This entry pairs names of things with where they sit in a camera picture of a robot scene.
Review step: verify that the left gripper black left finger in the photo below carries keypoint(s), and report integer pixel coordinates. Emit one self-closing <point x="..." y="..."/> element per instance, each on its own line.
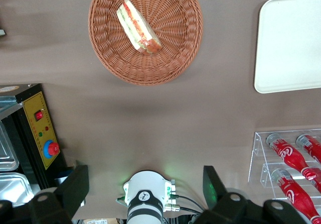
<point x="72" y="191"/>

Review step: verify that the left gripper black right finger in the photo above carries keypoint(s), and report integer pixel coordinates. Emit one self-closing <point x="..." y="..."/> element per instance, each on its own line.
<point x="215" y="191"/>

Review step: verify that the triangular sandwich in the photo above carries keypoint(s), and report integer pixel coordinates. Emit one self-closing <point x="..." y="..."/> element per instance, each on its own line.
<point x="136" y="25"/>

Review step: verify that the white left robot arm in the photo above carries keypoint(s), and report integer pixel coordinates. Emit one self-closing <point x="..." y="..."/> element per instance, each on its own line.
<point x="145" y="191"/>

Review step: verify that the brown wicker basket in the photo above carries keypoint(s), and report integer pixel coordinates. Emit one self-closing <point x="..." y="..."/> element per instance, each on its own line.
<point x="173" y="58"/>

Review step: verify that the cream plastic tray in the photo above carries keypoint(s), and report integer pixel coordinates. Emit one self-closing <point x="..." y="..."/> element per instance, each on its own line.
<point x="288" y="45"/>

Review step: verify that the red emergency stop button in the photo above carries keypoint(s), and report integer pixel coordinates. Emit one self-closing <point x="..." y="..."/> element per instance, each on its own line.
<point x="52" y="148"/>

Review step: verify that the clear acrylic bottle rack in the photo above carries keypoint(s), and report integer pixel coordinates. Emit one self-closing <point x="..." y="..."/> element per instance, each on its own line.
<point x="258" y="158"/>

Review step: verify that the steel pan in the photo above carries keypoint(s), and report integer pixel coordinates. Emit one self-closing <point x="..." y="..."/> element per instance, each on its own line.
<point x="12" y="188"/>
<point x="6" y="153"/>

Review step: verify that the black control box yellow panel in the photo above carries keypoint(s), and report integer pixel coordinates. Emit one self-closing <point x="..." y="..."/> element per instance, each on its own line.
<point x="25" y="143"/>

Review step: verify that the red cola bottle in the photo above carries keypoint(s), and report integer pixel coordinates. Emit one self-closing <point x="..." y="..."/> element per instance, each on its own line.
<point x="296" y="196"/>
<point x="291" y="156"/>
<point x="312" y="146"/>

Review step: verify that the aluminium frame profile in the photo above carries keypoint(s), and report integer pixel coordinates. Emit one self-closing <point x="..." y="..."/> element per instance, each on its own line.
<point x="7" y="104"/>

